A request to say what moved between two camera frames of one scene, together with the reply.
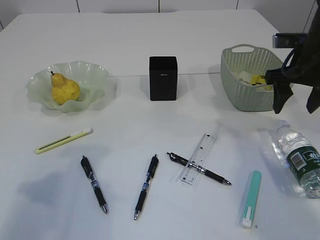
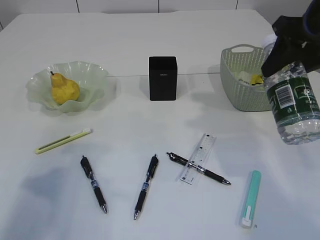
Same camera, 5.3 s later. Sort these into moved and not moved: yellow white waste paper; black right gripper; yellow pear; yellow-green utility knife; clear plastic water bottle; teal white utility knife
Moved: black right gripper; clear plastic water bottle
Not moved: yellow white waste paper; yellow-green utility knife; yellow pear; teal white utility knife
